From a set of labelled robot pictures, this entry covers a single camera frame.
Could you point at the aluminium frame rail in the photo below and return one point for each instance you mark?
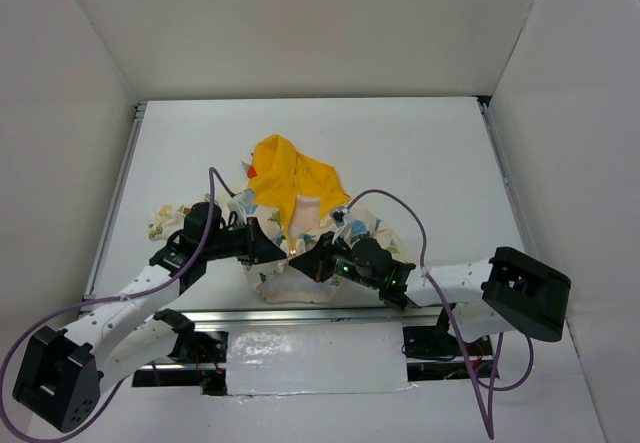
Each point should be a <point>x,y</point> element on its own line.
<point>113,209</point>
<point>411,316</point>
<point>484,102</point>

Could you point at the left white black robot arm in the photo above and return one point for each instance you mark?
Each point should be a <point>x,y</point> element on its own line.
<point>64,372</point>

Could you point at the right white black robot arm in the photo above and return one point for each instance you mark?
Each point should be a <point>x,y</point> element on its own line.
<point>510,291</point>

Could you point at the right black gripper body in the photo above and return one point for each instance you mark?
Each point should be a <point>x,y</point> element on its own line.
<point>325,255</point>

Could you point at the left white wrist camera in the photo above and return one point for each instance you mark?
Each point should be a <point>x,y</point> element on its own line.
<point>242,204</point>

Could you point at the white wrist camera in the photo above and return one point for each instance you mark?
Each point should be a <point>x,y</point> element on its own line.
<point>242,204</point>
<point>343,221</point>

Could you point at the aluminium frame rail left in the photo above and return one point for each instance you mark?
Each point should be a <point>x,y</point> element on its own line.
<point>113,209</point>

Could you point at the aluminium frame rail front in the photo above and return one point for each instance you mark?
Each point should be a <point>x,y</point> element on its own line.
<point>411,316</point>

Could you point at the aluminium frame rail right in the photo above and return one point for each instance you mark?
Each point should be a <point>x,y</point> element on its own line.
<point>484,102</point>

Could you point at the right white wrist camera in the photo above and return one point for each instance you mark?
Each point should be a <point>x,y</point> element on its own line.
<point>343,221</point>

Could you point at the white foil covered panel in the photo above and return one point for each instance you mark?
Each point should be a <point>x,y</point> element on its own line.
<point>336,358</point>

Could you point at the cream dinosaur print hooded jacket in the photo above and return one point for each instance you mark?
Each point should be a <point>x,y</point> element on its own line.
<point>294,195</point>

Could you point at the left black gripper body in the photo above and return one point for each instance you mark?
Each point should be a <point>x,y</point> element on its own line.
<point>251,241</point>

